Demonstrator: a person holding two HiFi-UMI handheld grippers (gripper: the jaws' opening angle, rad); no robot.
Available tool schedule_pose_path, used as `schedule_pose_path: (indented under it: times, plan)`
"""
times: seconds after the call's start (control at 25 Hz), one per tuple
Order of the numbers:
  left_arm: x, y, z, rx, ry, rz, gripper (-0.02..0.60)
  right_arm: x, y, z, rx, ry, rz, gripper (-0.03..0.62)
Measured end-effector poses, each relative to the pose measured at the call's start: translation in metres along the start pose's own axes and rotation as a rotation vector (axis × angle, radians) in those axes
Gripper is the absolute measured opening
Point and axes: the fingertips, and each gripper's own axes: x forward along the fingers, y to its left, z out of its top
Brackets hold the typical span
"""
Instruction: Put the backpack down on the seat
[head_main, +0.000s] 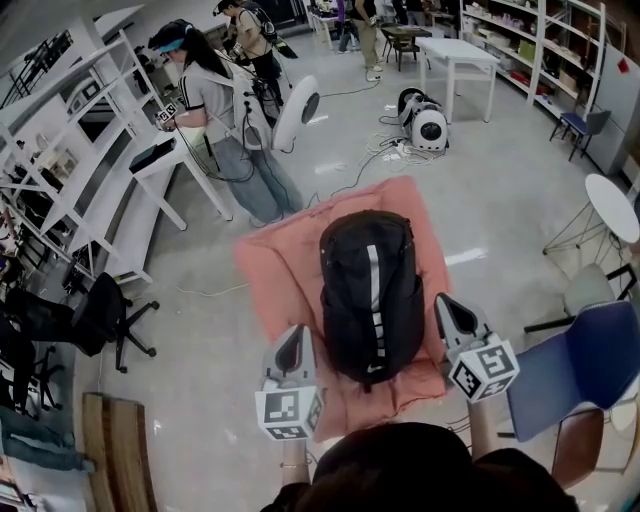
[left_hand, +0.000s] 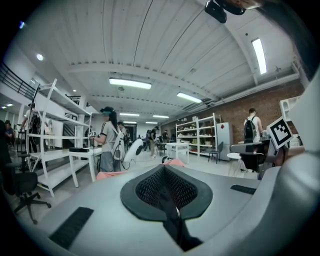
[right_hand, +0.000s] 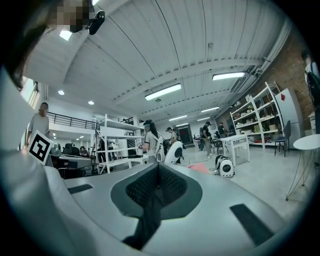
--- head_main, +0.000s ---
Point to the white desk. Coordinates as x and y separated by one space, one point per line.
160 170

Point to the grey chair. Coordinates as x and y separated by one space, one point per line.
595 125

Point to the white metal shelving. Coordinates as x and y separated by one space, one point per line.
75 165

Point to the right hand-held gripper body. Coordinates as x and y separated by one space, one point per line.
482 372

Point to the white rounded machine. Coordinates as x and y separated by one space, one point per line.
427 127

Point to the green box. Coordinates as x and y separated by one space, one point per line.
526 50

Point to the white oval shell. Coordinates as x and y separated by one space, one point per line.
292 120

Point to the grey refrigerator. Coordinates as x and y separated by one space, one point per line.
617 110

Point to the black flat box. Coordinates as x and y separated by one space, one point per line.
152 156

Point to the black mezzanine railing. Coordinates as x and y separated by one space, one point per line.
45 60

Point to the dark small table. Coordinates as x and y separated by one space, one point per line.
405 34

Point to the blue denim cloth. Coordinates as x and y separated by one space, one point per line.
45 445

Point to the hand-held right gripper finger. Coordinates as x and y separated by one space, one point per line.
443 325
486 334

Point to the wooden board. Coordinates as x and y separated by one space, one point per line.
120 450

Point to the white storage shelf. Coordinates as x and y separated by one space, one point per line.
535 50

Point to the white power strip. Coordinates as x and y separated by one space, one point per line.
398 148

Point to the blue chair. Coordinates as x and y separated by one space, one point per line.
575 370

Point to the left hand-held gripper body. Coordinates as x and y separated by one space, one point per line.
285 407

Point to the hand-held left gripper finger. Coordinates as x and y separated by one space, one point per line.
269 370
308 360

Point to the round white table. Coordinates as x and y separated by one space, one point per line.
612 205

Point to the white rectangular table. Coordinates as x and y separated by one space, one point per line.
457 55

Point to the black office chair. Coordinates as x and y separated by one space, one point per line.
102 310

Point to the person's black top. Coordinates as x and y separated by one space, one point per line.
525 480

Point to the black backpack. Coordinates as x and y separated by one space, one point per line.
370 300

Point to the pink fabric surface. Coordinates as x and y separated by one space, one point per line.
280 280

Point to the brown wooden stool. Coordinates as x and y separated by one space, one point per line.
580 445

